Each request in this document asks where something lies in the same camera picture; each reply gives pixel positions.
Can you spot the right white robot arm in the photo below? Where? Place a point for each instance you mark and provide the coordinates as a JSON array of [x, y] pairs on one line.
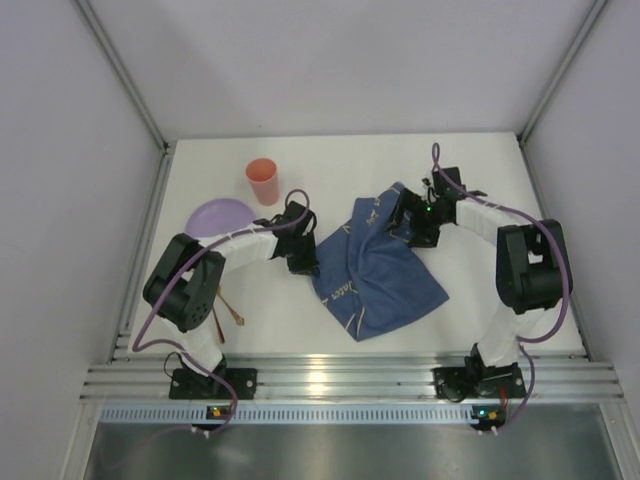
[[532, 275]]

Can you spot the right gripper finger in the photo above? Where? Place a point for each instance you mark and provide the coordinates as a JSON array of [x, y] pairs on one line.
[[404, 203], [426, 237]]

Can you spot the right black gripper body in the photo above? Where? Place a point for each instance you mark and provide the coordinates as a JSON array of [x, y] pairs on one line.
[[410, 229]]

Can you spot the blue embroidered cloth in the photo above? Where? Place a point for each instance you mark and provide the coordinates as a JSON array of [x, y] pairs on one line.
[[369, 278]]

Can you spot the aluminium mounting rail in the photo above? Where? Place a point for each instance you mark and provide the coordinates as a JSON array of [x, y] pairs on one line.
[[333, 378]]

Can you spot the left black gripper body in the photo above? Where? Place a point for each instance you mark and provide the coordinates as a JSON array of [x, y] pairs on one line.
[[302, 257]]

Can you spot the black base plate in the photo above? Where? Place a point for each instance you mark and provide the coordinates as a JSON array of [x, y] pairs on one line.
[[189, 385], [456, 384]]

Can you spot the slotted cable duct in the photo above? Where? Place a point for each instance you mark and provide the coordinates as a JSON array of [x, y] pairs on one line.
[[302, 414]]

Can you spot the gold spoon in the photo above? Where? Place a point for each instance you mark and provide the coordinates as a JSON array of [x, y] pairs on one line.
[[239, 320]]

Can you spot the purple plastic plate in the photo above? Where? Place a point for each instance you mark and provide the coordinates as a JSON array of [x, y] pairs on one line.
[[219, 216]]

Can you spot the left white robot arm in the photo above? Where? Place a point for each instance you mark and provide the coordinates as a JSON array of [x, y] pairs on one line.
[[183, 286]]

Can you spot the left aluminium corner post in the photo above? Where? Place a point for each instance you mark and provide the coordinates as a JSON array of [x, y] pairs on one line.
[[99, 33]]

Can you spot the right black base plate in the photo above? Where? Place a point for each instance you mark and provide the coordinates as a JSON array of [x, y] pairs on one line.
[[456, 384]]

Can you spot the right aluminium corner post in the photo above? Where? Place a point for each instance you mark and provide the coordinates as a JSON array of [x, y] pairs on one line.
[[578, 40]]

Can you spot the aluminium corner post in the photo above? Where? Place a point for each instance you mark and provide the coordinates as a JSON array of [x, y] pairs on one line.
[[99, 33], [578, 40]]

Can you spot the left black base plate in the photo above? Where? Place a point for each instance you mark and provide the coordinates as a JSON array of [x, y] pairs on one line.
[[189, 385]]

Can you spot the orange plastic cup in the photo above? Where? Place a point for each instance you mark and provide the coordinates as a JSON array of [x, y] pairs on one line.
[[262, 175]]

